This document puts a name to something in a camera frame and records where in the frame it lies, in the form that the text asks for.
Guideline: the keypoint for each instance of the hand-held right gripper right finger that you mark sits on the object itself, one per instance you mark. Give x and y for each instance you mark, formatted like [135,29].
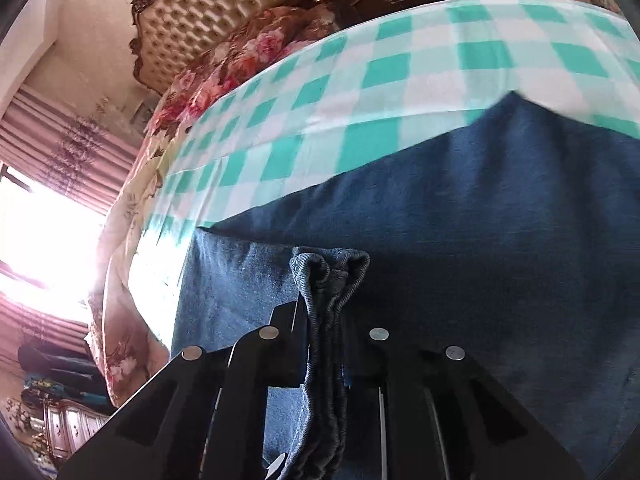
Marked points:
[370,360]

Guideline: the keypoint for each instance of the pink striped curtain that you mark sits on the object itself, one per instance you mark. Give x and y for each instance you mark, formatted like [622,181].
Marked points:
[75,145]

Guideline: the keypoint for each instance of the blue denim pants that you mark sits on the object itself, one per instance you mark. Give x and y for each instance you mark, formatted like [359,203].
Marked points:
[500,235]

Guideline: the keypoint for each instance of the painted wooden dresser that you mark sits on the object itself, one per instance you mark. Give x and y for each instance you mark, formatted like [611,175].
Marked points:
[70,425]

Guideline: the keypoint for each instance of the floral pink quilt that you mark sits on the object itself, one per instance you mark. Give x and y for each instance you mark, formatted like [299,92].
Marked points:
[240,55]

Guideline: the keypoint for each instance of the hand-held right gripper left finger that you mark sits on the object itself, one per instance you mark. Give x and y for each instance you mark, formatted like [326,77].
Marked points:
[285,340]

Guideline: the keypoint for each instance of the dark folded bedding pile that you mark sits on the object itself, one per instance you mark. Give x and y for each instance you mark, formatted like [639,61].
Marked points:
[60,365]

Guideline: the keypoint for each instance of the tufted beige bed headboard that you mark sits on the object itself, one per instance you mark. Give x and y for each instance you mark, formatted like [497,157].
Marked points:
[210,5]

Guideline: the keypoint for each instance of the artificial flower bouquet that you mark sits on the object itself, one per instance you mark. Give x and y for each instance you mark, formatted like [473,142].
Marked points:
[17,415]

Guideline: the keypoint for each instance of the green white checked cloth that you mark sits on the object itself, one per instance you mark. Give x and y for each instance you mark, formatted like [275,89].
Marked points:
[400,70]

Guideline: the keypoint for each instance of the bright window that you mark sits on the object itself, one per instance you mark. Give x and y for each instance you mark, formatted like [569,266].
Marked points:
[40,235]

